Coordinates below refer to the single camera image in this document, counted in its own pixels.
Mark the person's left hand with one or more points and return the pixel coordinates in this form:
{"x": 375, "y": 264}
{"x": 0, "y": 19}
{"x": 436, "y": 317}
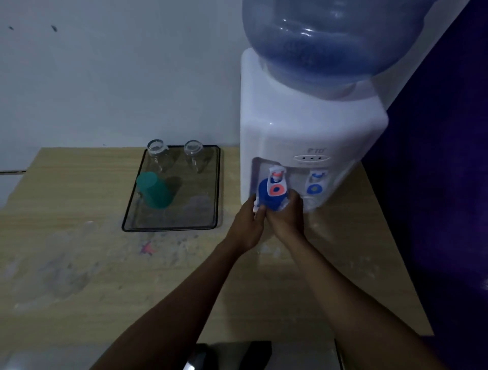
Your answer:
{"x": 244, "y": 228}

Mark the person's right hand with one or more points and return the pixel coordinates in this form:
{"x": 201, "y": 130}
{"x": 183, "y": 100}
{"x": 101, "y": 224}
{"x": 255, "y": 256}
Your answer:
{"x": 288, "y": 223}

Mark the person's right thumb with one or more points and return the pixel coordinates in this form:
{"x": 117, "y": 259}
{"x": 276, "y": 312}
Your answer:
{"x": 277, "y": 213}

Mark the person's left thumb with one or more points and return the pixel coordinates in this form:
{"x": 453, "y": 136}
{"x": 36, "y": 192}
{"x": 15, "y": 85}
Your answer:
{"x": 260, "y": 213}

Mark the blue plastic cup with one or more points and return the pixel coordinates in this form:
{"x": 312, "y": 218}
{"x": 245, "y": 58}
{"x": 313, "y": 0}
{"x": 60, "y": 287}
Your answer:
{"x": 271, "y": 195}

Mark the person's right forearm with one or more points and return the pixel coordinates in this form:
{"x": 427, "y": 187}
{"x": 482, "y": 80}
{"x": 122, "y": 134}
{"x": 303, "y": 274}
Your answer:
{"x": 354, "y": 305}

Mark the person's left forearm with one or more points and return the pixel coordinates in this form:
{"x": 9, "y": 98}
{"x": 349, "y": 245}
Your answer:
{"x": 171, "y": 308}

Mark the red hot water tap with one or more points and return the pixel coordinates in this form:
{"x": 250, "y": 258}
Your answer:
{"x": 276, "y": 182}

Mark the blue cold water tap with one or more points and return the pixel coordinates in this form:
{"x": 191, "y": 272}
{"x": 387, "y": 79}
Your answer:
{"x": 316, "y": 183}

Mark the white water dispenser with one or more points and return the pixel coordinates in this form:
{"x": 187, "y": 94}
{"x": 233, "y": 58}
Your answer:
{"x": 305, "y": 141}

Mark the clear drinking glass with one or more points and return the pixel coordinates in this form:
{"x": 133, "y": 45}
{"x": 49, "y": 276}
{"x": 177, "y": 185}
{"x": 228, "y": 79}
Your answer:
{"x": 158, "y": 154}
{"x": 195, "y": 154}

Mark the black rimmed glass tray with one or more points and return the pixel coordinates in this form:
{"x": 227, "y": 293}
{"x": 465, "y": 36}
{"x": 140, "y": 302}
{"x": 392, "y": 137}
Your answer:
{"x": 175, "y": 190}

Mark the green plastic cup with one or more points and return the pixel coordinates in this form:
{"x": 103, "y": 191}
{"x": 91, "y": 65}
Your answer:
{"x": 154, "y": 190}

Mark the black and silver object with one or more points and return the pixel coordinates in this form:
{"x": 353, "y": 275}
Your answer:
{"x": 232, "y": 356}

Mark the blue water gallon bottle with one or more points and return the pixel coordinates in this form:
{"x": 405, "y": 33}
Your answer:
{"x": 331, "y": 42}

